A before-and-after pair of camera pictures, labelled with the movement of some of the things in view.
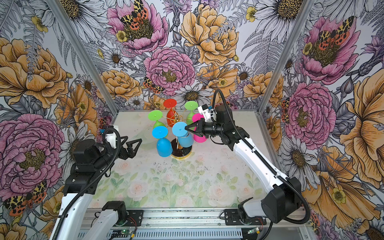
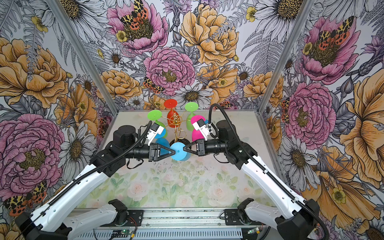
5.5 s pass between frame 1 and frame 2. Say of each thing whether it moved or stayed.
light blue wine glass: moved
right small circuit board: stayed
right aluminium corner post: stayed
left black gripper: moved
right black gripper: moved
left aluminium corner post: stayed
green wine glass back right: stayed
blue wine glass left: stayed
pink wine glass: stayed
